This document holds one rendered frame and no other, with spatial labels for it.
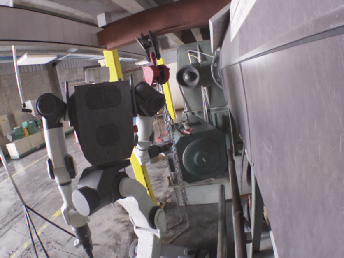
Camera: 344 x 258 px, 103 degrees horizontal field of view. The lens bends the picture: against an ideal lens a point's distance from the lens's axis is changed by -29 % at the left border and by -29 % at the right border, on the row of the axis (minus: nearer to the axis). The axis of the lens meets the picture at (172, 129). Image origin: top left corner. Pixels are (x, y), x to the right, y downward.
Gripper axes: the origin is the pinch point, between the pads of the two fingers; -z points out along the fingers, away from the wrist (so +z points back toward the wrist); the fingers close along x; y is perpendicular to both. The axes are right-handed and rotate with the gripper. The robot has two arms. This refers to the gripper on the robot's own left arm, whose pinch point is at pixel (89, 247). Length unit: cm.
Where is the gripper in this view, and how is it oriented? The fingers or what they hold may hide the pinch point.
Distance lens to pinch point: 116.3
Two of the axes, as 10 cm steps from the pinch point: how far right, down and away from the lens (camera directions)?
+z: -0.4, -9.7, -2.6
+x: -4.4, -2.1, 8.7
